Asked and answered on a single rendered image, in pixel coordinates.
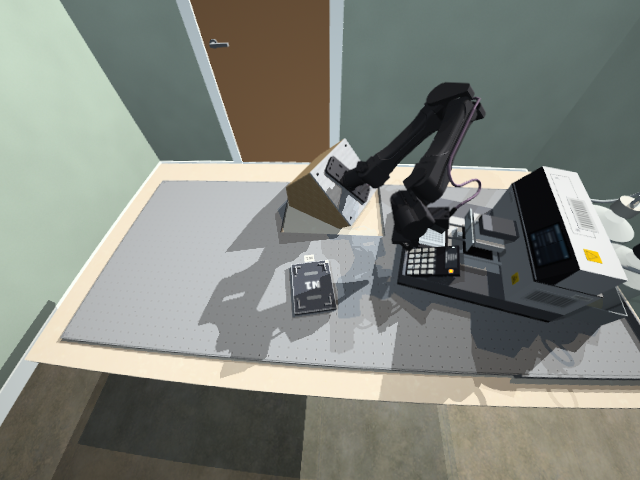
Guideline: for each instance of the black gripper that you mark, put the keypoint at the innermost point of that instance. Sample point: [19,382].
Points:
[397,238]

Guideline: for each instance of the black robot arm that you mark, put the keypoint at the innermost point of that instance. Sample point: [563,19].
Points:
[428,177]

